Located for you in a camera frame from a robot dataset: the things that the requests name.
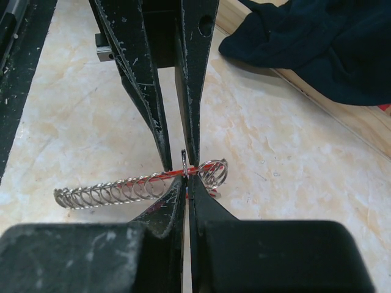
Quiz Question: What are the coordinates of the green tag with key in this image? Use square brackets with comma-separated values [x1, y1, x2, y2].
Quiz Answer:
[181, 149, 189, 178]

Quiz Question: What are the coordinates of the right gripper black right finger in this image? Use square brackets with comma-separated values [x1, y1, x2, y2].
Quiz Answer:
[188, 175, 375, 292]

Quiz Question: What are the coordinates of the red cloth in tray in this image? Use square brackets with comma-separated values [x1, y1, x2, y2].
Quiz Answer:
[378, 104, 391, 116]

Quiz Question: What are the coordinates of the wooden clothes rack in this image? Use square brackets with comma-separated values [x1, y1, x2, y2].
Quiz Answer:
[213, 0, 391, 159]

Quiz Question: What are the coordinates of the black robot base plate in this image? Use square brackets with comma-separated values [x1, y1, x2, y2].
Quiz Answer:
[1, 1, 57, 176]

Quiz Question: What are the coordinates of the red tag with key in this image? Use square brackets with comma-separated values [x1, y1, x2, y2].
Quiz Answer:
[208, 189, 221, 198]

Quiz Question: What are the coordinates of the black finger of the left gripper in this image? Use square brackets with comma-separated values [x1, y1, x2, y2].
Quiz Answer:
[174, 1, 219, 165]
[90, 1, 172, 171]

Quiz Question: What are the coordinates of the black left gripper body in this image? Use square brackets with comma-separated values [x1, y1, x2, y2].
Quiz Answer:
[94, 0, 184, 70]

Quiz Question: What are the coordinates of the dark navy vest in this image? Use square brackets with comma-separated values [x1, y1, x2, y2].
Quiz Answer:
[219, 0, 390, 106]

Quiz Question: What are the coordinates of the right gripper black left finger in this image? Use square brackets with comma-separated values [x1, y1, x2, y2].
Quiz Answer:
[1, 176, 186, 292]

